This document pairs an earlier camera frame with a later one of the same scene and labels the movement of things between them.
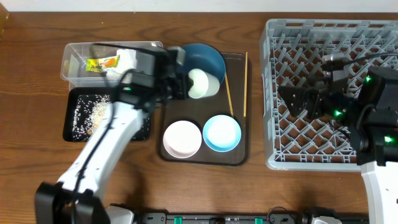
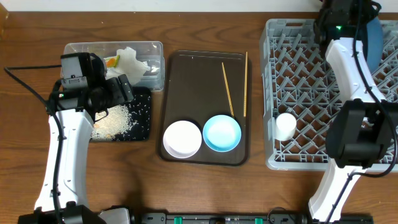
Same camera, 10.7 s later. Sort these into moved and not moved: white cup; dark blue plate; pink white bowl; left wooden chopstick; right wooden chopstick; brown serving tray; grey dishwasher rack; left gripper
Moved: left gripper; dark blue plate; white cup
Not moved: grey dishwasher rack; brown serving tray; right wooden chopstick; left wooden chopstick; pink white bowl
